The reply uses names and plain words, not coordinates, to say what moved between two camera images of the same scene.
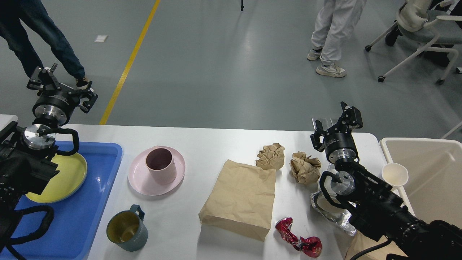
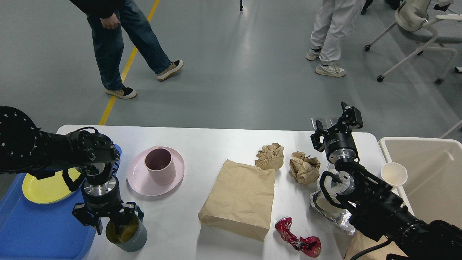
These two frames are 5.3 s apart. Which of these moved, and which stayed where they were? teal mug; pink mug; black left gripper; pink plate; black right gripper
Moved: black left gripper
Stayed: pink plate; teal mug; black right gripper; pink mug
